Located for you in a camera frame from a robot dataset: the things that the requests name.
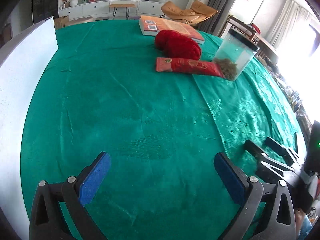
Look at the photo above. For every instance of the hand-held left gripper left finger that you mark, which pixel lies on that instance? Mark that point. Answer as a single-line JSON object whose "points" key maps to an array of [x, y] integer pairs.
{"points": [[96, 175]]}

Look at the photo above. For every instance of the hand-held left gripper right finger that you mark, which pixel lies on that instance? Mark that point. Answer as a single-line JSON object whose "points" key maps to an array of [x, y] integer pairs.
{"points": [[230, 177]]}

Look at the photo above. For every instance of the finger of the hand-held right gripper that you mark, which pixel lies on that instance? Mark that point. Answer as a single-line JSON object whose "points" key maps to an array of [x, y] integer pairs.
{"points": [[255, 148], [280, 150]]}

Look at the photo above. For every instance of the white cardboard box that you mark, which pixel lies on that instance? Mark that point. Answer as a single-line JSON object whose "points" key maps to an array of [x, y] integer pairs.
{"points": [[20, 67]]}

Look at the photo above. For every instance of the green tablecloth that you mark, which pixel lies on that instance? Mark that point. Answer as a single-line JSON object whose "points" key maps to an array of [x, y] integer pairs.
{"points": [[125, 105]]}

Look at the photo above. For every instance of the clear jar with black lid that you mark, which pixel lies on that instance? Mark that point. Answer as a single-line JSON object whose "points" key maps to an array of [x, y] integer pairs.
{"points": [[235, 52]]}

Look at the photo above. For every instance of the red packet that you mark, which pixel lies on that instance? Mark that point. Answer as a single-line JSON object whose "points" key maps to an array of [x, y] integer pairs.
{"points": [[190, 66]]}

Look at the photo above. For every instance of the dark wooden chair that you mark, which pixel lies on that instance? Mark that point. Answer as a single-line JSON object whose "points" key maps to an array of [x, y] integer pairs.
{"points": [[240, 30]]}

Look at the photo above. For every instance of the white curtain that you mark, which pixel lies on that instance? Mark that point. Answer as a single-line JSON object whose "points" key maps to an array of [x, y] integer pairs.
{"points": [[287, 25]]}

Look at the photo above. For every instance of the red yarn ball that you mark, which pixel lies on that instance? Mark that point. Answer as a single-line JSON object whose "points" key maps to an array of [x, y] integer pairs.
{"points": [[177, 45]]}

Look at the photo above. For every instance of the orange book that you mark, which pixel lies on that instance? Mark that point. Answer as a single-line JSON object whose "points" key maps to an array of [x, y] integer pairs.
{"points": [[172, 25]]}

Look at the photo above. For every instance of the grey curtain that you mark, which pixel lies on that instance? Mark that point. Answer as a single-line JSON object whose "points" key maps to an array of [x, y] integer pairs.
{"points": [[222, 2]]}

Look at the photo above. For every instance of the orange lounge chair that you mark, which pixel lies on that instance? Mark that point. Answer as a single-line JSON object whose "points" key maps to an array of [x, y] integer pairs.
{"points": [[185, 12]]}

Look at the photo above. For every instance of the brown cardboard box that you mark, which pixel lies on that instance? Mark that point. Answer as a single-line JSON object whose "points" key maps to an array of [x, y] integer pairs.
{"points": [[61, 22]]}

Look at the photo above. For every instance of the white television cabinet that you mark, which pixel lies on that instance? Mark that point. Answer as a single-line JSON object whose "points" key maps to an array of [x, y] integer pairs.
{"points": [[100, 8]]}

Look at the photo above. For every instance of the wooden bench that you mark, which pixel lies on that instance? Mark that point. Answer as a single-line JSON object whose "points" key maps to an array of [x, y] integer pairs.
{"points": [[122, 5]]}

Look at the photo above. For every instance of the white round vase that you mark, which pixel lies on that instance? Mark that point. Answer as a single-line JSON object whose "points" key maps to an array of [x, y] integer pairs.
{"points": [[73, 2]]}

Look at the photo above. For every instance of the black display cabinet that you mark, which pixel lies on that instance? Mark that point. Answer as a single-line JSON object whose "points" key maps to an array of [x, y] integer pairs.
{"points": [[46, 0]]}

